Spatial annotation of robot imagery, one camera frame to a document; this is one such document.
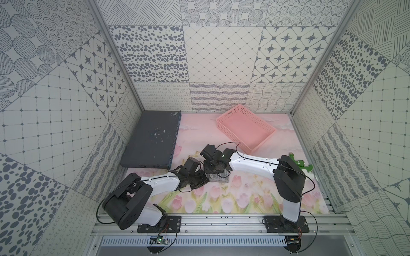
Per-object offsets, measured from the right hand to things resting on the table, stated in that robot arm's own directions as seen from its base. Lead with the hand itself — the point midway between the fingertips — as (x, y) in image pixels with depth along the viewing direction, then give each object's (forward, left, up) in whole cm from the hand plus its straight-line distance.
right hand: (208, 170), depth 85 cm
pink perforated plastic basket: (+31, -25, -2) cm, 40 cm away
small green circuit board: (-31, +22, -6) cm, 38 cm away
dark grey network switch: (+19, +37, -2) cm, 41 cm away
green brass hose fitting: (+7, -55, -5) cm, 56 cm away
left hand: (-2, -1, -3) cm, 4 cm away
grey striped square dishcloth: (-9, -7, +12) cm, 16 cm away
